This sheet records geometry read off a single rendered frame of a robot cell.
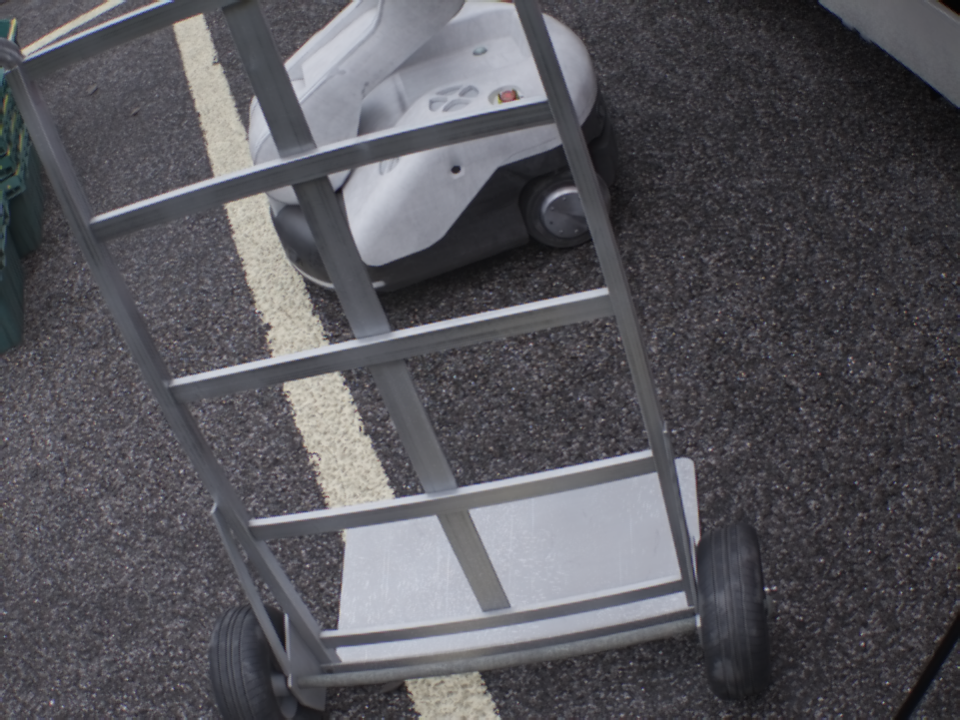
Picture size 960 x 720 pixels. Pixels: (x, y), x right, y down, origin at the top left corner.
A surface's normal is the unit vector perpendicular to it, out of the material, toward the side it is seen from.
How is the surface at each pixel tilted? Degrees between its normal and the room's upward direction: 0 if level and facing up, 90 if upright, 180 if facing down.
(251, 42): 90
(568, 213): 90
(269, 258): 0
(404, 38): 89
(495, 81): 0
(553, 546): 0
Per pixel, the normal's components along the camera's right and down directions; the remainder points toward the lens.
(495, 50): -0.29, -0.73
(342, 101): 0.19, 0.59
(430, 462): -0.03, 0.65
